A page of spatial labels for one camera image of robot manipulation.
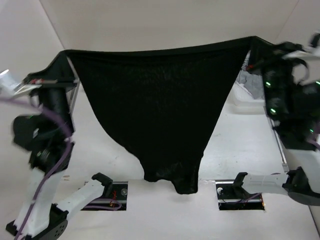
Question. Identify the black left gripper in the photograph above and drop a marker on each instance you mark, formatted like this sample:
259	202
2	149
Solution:
48	81

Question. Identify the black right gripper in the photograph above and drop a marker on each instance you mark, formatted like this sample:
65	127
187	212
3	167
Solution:
274	54

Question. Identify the black tank top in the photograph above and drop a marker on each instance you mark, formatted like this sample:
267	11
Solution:
162	105

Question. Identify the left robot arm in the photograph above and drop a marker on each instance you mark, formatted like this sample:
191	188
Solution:
48	137

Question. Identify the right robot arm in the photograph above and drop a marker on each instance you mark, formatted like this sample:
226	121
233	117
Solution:
294	108

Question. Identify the grey tank top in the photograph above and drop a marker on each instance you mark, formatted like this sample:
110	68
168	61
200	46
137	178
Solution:
251	82

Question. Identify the white plastic laundry basket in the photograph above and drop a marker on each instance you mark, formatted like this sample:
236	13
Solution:
243	103

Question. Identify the metal table edge rail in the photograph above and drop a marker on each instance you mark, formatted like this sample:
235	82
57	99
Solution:
75	90

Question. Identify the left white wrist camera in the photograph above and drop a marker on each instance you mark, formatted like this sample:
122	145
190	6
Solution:
12	88

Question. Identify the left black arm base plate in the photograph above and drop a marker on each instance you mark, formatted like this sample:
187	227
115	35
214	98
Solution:
115	201

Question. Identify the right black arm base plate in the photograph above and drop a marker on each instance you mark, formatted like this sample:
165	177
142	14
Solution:
230	198

